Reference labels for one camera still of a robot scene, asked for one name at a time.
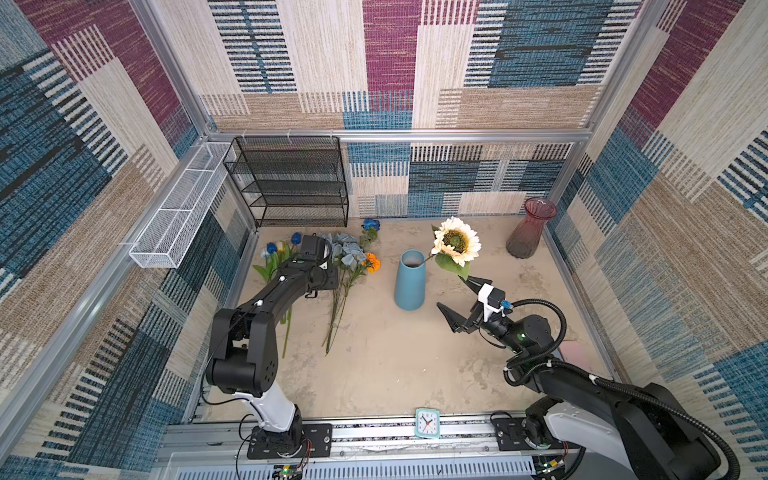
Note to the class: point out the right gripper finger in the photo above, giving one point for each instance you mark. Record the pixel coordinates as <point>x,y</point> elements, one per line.
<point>456,322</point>
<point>478,285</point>

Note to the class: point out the pale blue rose bouquet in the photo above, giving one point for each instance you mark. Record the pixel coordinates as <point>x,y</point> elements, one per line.
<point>351,260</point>

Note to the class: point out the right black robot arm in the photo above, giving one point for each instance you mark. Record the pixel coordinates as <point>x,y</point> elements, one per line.
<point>644,429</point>

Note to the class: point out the cream sunflower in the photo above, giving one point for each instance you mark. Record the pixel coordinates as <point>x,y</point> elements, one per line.
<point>455,246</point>

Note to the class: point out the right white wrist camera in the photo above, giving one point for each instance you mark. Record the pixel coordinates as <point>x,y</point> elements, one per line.
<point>493,301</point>

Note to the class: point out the red ribbed glass vase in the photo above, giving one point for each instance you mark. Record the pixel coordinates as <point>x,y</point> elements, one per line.
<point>524,240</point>

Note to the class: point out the teal ceramic vase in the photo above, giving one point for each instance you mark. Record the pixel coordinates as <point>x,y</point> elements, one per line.
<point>410,284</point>

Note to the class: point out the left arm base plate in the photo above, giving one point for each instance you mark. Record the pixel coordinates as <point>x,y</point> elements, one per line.
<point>312,440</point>

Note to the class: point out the bright blue rose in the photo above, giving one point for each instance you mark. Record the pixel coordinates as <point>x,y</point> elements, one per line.
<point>370,231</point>

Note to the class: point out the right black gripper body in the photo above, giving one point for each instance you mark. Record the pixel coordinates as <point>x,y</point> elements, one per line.
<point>491,327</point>

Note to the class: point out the orange marigold flower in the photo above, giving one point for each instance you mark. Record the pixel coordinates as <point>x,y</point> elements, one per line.
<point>372,263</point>

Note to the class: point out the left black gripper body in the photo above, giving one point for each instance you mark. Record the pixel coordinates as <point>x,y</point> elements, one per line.
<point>328,278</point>

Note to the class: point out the aluminium front rail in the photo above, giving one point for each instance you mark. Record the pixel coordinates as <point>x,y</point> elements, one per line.
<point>374,448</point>

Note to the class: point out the white mesh wall basket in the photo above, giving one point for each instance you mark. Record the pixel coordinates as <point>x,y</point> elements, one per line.
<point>166,239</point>

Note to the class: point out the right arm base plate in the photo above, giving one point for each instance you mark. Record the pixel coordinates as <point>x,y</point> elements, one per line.
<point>511,435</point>

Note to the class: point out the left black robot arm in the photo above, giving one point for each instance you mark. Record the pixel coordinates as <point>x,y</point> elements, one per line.
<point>244,356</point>

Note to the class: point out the tulip bunch with green leaves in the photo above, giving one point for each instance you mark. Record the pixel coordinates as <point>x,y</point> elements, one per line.
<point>273,255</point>

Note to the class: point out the black wire shelf rack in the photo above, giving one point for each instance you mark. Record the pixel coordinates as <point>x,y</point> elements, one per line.
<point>290,181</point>

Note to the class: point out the small teal alarm clock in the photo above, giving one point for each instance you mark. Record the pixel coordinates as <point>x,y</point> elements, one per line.
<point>427,423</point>

